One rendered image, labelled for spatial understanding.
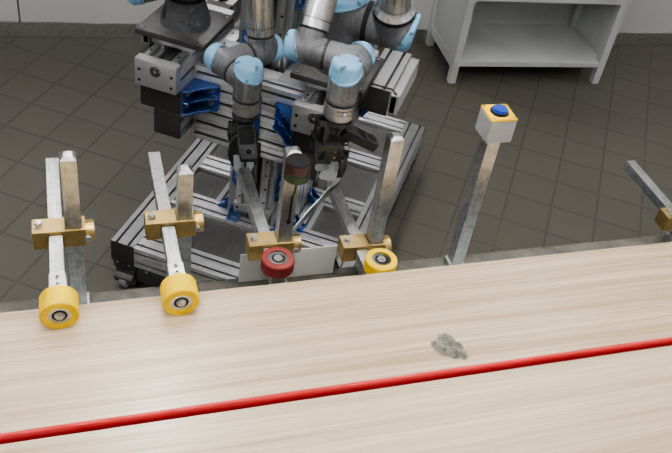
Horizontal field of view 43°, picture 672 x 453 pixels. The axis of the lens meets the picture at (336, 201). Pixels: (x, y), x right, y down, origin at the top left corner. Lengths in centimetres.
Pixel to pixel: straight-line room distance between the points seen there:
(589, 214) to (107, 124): 223
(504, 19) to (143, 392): 377
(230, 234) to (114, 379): 142
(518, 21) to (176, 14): 291
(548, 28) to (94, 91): 259
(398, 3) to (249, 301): 89
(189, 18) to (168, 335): 109
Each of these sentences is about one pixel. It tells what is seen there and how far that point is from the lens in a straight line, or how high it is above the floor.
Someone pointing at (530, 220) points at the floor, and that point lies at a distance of 384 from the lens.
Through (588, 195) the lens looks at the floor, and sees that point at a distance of 411.
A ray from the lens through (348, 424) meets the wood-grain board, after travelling 175.
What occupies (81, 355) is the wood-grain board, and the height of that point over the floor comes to 90.
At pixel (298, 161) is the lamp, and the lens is 193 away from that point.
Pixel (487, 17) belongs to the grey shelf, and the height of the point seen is 17.
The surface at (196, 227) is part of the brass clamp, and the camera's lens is 203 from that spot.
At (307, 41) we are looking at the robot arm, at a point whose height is 130.
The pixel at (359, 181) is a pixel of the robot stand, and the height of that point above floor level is 21.
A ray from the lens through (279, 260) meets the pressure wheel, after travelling 203.
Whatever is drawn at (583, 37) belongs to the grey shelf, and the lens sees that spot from 520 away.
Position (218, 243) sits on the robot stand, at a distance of 309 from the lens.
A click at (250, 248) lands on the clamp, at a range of 211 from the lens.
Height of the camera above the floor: 230
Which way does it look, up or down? 39 degrees down
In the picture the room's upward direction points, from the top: 10 degrees clockwise
